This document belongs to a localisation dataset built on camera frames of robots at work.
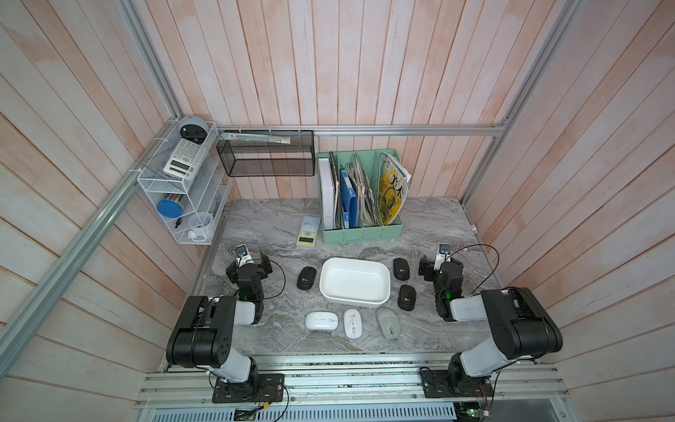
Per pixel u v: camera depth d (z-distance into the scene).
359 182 1.01
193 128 0.81
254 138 0.90
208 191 0.85
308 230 1.09
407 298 0.89
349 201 0.94
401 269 0.95
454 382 0.67
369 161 1.07
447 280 0.72
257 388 0.72
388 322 0.82
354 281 0.95
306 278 0.93
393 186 1.02
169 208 0.76
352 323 0.83
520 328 0.46
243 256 0.77
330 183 0.90
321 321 0.84
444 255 0.79
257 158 1.07
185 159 0.78
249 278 0.70
